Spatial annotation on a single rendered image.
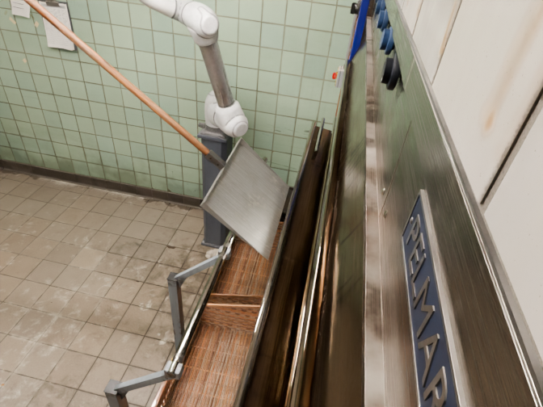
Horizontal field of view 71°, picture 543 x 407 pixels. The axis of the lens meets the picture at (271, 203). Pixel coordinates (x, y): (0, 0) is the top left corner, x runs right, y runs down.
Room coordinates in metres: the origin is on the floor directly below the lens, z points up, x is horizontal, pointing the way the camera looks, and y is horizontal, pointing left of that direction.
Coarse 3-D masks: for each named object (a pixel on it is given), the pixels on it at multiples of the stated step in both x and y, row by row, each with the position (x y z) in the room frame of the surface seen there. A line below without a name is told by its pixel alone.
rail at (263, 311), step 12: (312, 132) 1.55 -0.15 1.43; (300, 168) 1.24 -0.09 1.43; (300, 180) 1.16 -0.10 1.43; (288, 216) 0.94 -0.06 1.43; (288, 228) 0.89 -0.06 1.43; (276, 252) 0.77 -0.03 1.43; (276, 264) 0.73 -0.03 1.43; (276, 276) 0.69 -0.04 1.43; (264, 300) 0.60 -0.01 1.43; (264, 312) 0.57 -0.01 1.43; (264, 324) 0.54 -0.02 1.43; (252, 348) 0.47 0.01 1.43; (252, 360) 0.44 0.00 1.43; (252, 372) 0.42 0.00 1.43; (240, 384) 0.38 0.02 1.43; (240, 396) 0.36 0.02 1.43
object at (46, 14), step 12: (24, 0) 1.49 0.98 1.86; (48, 12) 1.50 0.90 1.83; (60, 24) 1.48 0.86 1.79; (72, 36) 1.47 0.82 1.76; (84, 48) 1.46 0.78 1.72; (96, 60) 1.46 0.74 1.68; (108, 72) 1.45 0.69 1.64; (132, 84) 1.46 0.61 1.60; (144, 96) 1.44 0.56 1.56; (156, 108) 1.43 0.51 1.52; (168, 120) 1.42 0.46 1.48; (180, 132) 1.42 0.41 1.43; (192, 144) 1.41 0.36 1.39
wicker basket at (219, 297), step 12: (240, 240) 1.67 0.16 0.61; (276, 240) 1.65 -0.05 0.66; (240, 252) 1.59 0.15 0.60; (252, 252) 1.60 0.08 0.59; (228, 264) 1.48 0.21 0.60; (240, 264) 1.49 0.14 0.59; (252, 264) 1.50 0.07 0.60; (264, 264) 1.52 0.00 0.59; (228, 276) 1.39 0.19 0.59; (240, 276) 1.40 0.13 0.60; (252, 276) 1.41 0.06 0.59; (264, 276) 1.42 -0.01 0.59; (216, 288) 1.30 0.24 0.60; (228, 288) 1.31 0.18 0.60; (240, 288) 1.32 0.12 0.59; (252, 288) 1.33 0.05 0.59; (264, 288) 1.34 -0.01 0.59; (216, 300) 1.14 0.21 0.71; (228, 300) 1.13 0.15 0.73; (240, 300) 1.12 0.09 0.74; (252, 300) 1.12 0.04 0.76
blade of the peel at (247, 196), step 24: (240, 144) 1.67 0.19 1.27; (240, 168) 1.50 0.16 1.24; (264, 168) 1.63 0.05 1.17; (216, 192) 1.25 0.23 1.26; (240, 192) 1.35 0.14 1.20; (264, 192) 1.46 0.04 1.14; (216, 216) 1.13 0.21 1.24; (240, 216) 1.22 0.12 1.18; (264, 216) 1.31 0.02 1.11; (264, 240) 1.18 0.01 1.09
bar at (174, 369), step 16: (224, 256) 0.99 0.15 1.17; (192, 272) 1.03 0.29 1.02; (176, 288) 1.03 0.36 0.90; (208, 288) 0.83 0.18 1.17; (176, 304) 1.03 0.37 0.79; (176, 320) 1.03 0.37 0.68; (192, 320) 0.70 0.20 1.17; (176, 336) 1.03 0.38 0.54; (192, 336) 0.65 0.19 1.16; (176, 352) 0.59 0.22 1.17; (176, 368) 0.54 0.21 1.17; (112, 384) 0.58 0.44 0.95; (128, 384) 0.56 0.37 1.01; (144, 384) 0.55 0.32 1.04; (112, 400) 0.55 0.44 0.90
